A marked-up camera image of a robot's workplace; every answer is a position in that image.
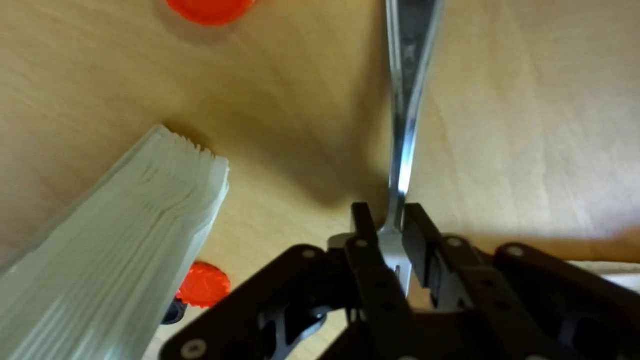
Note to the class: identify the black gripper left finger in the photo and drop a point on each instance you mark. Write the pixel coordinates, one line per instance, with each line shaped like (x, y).
(300, 300)

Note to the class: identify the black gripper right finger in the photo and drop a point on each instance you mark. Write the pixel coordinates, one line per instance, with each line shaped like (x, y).
(520, 300)

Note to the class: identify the white grey cloth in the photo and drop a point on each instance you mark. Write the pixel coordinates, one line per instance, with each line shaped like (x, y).
(610, 272)

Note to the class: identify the white napkin stack block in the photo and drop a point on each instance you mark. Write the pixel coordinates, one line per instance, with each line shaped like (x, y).
(112, 246)

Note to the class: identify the orange red game token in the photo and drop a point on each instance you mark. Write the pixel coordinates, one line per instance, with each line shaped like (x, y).
(210, 10)

